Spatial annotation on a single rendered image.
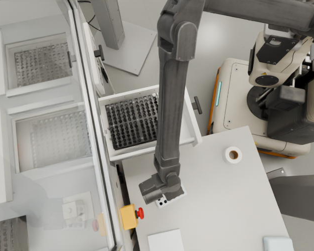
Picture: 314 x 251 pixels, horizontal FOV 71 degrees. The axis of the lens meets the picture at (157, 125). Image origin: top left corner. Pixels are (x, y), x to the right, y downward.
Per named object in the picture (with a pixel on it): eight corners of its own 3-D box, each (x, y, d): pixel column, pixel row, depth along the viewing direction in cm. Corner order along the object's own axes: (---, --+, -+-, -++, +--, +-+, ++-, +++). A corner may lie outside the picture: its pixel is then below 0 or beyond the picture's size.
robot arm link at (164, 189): (184, 187, 66) (176, 170, 68) (163, 197, 65) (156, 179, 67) (181, 187, 73) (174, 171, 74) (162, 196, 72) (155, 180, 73)
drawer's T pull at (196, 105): (196, 96, 87) (197, 95, 85) (202, 114, 85) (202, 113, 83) (187, 98, 86) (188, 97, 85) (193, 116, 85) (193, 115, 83)
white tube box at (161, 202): (176, 175, 92) (177, 174, 89) (186, 193, 90) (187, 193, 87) (150, 188, 91) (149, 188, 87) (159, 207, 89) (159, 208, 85)
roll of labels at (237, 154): (240, 152, 95) (244, 150, 91) (235, 167, 93) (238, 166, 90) (225, 145, 96) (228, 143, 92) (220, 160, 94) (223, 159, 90)
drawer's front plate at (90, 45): (93, 38, 102) (86, 21, 92) (105, 94, 95) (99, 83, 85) (90, 39, 102) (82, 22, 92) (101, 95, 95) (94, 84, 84)
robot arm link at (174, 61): (203, 22, 40) (178, 14, 49) (174, 22, 38) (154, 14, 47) (181, 185, 63) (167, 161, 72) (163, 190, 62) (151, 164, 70)
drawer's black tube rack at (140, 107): (160, 98, 93) (160, 92, 87) (170, 138, 89) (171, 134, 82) (107, 110, 91) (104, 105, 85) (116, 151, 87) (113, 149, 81)
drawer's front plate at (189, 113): (178, 83, 97) (181, 70, 86) (197, 146, 90) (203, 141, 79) (174, 84, 97) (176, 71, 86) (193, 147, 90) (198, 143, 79)
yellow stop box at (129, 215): (136, 202, 82) (134, 204, 75) (140, 223, 80) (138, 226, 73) (122, 206, 82) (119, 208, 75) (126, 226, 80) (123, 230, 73)
